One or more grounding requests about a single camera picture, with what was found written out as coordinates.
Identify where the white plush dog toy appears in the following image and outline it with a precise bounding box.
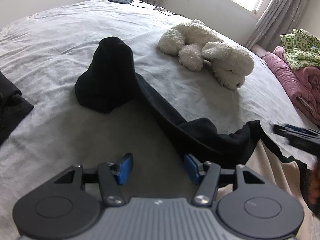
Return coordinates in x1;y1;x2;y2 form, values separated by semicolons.
158;19;255;91

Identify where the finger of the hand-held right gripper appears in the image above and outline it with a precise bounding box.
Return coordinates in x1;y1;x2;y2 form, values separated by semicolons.
273;124;320;138
289;136;320;157

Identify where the pale pink pillow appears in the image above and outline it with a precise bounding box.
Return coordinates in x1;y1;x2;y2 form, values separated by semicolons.
251;44;268;58

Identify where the charger cable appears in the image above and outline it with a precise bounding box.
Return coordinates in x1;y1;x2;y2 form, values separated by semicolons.
132;2;185;15

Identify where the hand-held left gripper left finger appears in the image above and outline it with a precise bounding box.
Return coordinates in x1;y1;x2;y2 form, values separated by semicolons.
54;152;134;207

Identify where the dark tablet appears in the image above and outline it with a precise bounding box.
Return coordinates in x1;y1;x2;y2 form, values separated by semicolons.
100;0;134;5

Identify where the pink folded quilt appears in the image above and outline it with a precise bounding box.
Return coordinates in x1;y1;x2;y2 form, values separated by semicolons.
264;46;320;125

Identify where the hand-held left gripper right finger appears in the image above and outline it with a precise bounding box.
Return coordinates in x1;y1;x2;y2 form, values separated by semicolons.
184;153;267;207

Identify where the black sweatshirt with beige lining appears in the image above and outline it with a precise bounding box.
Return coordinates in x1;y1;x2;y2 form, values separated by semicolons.
74;37;320;240

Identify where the black folded garment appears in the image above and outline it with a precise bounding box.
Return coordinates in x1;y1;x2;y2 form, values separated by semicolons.
0;71;34;145

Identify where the green patterned cloth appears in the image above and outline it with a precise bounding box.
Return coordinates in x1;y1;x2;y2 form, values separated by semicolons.
280;28;320;71

